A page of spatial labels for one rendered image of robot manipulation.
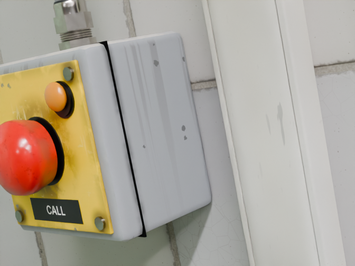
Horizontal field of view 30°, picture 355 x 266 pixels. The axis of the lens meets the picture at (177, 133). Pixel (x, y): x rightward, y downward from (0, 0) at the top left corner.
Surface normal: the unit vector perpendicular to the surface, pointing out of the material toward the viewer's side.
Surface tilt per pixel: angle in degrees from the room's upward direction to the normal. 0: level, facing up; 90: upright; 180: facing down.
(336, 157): 90
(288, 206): 90
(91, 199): 90
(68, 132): 90
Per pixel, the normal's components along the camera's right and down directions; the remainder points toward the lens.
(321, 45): -0.69, 0.22
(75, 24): 0.26, 0.07
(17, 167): -0.15, 0.29
